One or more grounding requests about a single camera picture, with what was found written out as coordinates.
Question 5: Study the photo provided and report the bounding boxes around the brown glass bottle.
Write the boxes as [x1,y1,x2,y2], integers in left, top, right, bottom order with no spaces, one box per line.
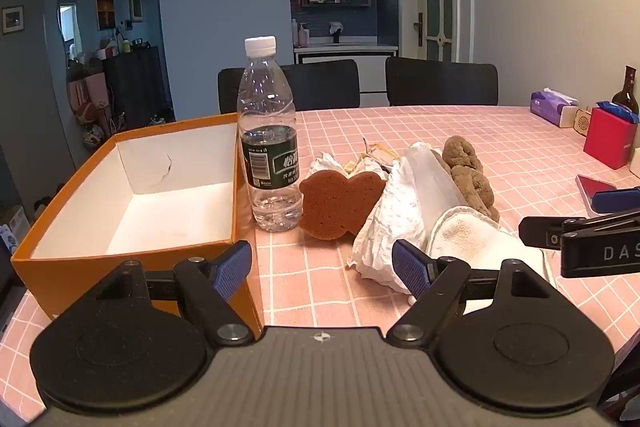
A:
[611,66,640,115]

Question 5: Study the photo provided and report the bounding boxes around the brown fuzzy sponge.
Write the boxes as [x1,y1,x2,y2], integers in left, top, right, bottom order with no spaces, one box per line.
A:
[431,136,501,223]

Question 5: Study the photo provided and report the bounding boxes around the white vanity counter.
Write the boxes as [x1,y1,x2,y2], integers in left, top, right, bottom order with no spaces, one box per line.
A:
[293,42,399,108]

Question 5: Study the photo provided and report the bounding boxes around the white plastic package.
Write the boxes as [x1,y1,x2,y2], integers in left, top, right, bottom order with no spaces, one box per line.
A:
[346,142,471,295]

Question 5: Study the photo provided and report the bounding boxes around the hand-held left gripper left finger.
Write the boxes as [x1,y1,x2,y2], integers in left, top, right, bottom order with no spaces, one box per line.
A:
[95,241,255,348]

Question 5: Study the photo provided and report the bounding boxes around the small dark picture frame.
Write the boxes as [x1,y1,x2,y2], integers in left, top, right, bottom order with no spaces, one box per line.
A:
[1,5,25,35]

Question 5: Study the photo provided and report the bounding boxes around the orange picture frame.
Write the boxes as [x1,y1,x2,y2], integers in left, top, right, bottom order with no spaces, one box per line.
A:
[96,0,116,31]

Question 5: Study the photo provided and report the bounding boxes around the red box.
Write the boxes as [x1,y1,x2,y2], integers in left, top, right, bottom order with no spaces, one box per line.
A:
[583,107,638,170]

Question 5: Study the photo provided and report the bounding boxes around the purple tissue pack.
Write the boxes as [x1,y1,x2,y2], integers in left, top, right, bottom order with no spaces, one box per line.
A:
[530,88,579,126]

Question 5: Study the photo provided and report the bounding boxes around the pink bag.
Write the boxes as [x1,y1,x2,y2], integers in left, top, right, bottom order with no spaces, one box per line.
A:
[67,74,108,118]

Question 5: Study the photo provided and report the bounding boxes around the blue packet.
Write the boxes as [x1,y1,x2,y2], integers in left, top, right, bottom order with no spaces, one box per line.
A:
[597,102,640,124]

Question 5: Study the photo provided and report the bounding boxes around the dark wooden cabinet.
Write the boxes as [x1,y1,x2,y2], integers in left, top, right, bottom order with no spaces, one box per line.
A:
[102,46,168,132]

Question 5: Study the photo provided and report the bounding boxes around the pink checkered tablecloth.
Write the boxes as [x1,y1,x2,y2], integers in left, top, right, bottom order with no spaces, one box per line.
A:
[0,106,640,427]

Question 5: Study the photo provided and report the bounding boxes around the cream perforated box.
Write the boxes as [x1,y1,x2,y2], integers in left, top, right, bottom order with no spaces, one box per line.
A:
[572,107,593,138]

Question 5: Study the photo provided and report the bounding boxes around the brown bear-shaped sponge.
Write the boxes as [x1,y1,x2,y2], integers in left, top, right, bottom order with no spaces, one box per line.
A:
[299,170,390,240]

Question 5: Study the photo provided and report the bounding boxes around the clear plastic water bottle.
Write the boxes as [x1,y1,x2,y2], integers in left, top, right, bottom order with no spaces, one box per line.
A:
[236,36,304,233]

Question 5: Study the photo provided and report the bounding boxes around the white round pad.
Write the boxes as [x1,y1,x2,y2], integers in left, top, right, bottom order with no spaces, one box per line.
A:
[426,205,557,288]

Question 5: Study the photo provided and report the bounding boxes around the yellow pink snack packet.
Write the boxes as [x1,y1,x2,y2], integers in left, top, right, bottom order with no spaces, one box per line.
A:
[345,139,401,180]

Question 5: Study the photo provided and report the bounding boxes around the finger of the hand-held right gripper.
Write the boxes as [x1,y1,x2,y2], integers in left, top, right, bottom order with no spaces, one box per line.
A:
[518,209,640,252]
[592,188,640,214]

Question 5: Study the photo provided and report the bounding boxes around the pink pump bottle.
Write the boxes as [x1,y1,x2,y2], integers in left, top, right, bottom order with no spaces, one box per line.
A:
[291,18,311,48]

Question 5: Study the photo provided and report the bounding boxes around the black chair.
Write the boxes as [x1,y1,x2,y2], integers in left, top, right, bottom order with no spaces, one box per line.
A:
[217,59,361,115]
[385,57,499,108]

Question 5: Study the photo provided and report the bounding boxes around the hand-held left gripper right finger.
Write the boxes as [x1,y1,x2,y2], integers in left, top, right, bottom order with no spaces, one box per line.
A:
[385,238,556,348]

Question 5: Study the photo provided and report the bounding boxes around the orange cardboard box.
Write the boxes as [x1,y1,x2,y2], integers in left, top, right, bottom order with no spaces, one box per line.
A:
[10,112,266,340]

